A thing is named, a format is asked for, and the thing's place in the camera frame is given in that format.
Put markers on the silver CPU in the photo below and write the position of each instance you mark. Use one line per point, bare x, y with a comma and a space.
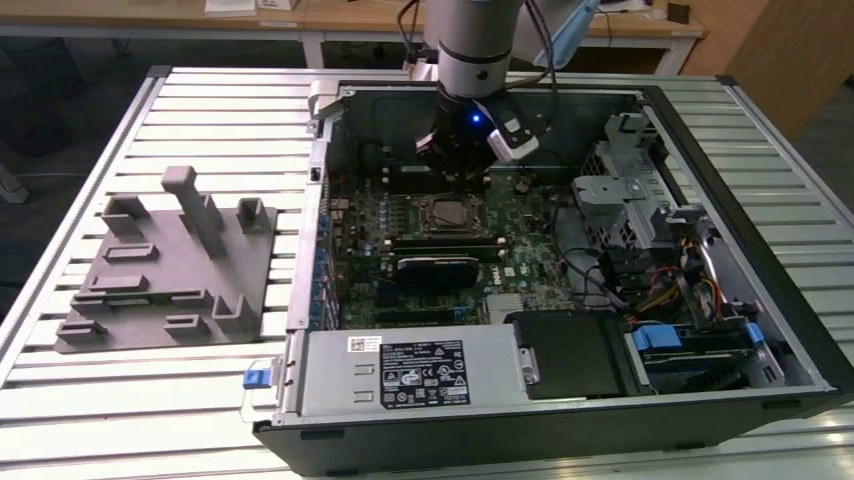
448, 212

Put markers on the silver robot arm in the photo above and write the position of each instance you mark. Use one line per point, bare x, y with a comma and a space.
474, 50

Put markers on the CPU socket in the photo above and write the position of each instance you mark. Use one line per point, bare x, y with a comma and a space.
447, 233

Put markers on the black RAM slot bank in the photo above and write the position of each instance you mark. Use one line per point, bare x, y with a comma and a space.
400, 176
440, 247

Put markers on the green motherboard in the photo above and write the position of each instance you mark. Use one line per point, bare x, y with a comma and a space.
534, 235

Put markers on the black graphics card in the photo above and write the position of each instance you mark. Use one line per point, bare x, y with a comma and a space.
436, 274

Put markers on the silver drive cage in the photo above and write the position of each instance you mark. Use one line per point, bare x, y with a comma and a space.
630, 190

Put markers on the silver heatsink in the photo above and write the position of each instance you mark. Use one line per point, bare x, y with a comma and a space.
504, 306

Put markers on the blue board connector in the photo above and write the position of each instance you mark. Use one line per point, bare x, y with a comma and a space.
460, 314

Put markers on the black expansion slot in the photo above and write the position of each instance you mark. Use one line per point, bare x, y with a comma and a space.
413, 316

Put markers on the wooden desk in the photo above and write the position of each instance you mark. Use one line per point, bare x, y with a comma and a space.
650, 27

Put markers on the white cardboard box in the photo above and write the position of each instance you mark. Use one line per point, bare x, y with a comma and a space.
229, 7
276, 4

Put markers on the small brown box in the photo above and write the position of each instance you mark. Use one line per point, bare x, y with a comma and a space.
678, 12

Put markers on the black fan shroud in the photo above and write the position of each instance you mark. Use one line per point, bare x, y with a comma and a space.
567, 355

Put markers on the silver power supply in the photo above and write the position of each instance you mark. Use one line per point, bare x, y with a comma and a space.
320, 370

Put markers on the blue disk carrier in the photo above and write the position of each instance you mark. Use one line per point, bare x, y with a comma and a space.
656, 339

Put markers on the grey parts rack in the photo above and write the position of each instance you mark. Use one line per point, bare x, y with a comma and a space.
167, 272

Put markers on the wooden cabinet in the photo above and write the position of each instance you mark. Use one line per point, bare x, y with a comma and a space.
787, 60

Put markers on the green RAM stick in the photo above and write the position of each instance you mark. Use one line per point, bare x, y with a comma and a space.
140, 298

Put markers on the black PC case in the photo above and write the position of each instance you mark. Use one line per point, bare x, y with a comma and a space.
467, 445

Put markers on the white black-faced wrist camera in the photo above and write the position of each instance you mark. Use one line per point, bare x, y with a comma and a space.
516, 142

